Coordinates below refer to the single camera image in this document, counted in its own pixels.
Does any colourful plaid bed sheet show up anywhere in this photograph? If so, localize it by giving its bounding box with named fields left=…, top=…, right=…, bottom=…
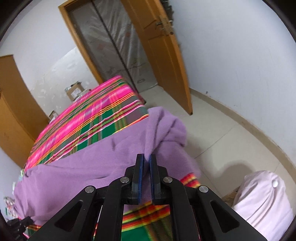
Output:
left=23, top=75, right=202, bottom=241

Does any orange wooden wardrobe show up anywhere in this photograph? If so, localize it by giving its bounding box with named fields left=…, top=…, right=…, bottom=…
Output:
left=1, top=55, right=49, bottom=168

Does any grey plastic door curtain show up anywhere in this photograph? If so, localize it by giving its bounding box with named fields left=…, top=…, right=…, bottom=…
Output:
left=69, top=1, right=157, bottom=92

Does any purple fleece garment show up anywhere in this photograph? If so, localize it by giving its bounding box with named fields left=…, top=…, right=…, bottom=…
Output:
left=13, top=106, right=201, bottom=225

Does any orange wooden door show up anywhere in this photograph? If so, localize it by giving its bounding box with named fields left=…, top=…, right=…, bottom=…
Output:
left=122, top=0, right=193, bottom=115

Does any brown cardboard box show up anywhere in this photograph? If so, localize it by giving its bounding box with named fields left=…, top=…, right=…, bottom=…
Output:
left=65, top=81, right=85, bottom=101

